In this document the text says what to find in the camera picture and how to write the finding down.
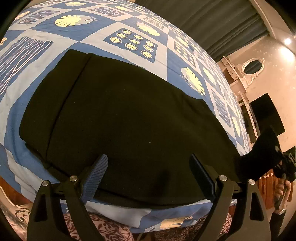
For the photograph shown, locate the black pants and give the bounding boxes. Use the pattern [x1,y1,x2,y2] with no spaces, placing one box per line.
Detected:
[20,50,281,209]

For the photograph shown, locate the dark sleeved right forearm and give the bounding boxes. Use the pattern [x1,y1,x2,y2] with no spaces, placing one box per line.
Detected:
[269,209,287,240]

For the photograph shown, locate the maroon floral clothing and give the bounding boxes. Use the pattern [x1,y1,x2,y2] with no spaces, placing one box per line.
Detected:
[62,211,233,241]

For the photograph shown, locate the person's right hand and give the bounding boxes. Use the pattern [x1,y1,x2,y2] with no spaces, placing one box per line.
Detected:
[274,178,292,214]

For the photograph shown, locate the brown wooden cabinet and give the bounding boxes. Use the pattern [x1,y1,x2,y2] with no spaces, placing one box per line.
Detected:
[256,169,280,209]

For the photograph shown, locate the white dressing table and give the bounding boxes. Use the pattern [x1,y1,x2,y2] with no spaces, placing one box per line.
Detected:
[218,56,263,146]

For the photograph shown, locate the oval white framed mirror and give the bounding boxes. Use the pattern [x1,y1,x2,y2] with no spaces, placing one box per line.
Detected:
[242,58,265,75]

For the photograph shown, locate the dark green curtain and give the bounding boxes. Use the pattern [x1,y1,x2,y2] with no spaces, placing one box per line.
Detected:
[136,0,269,62]

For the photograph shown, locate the blue patterned bedsheet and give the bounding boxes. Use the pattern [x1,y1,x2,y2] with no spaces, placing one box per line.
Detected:
[0,0,253,234]

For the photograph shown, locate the black wall television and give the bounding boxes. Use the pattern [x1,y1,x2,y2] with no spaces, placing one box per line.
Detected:
[250,93,285,136]

